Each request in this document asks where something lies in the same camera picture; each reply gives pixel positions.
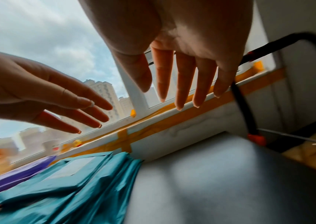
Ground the person's left hand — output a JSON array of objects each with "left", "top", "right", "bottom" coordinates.
[{"left": 0, "top": 48, "right": 113, "bottom": 134}]

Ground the person's right hand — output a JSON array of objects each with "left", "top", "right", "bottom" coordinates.
[{"left": 78, "top": 0, "right": 254, "bottom": 111}]

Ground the purple plastic package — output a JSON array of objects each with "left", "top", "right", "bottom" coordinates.
[{"left": 0, "top": 155, "right": 57, "bottom": 201}]

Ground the black wire cart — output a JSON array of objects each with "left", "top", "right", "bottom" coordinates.
[{"left": 230, "top": 32, "right": 316, "bottom": 154}]

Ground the brown cardboard box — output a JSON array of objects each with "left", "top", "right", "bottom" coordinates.
[{"left": 281, "top": 132, "right": 316, "bottom": 176}]

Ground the white paper cup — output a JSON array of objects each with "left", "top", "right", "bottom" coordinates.
[{"left": 42, "top": 139, "right": 61, "bottom": 156}]

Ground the white framed window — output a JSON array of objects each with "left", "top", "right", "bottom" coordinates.
[{"left": 0, "top": 0, "right": 275, "bottom": 165}]

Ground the yellow tape strip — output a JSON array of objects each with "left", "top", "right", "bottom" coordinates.
[{"left": 47, "top": 61, "right": 286, "bottom": 167}]

